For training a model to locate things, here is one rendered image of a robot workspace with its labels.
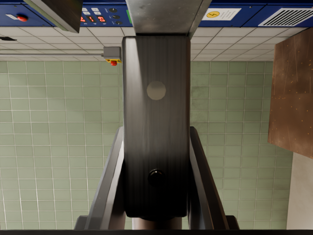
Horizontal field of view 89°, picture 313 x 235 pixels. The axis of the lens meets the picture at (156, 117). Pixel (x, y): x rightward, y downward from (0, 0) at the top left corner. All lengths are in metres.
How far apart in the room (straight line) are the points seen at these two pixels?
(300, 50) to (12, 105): 1.94
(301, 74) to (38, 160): 1.86
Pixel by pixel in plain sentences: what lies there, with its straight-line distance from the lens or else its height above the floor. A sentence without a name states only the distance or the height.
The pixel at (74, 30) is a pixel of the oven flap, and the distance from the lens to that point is 0.49.
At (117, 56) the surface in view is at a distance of 1.05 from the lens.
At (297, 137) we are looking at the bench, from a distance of 0.93.
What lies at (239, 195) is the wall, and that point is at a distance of 1.75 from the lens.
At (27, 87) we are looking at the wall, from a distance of 1.71.
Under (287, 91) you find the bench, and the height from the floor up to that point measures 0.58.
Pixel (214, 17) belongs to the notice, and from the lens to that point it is 0.69.
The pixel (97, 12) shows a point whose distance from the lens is 0.66.
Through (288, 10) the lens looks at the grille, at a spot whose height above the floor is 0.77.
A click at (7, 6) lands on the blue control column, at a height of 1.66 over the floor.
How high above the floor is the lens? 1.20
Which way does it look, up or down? level
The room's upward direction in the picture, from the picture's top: 90 degrees counter-clockwise
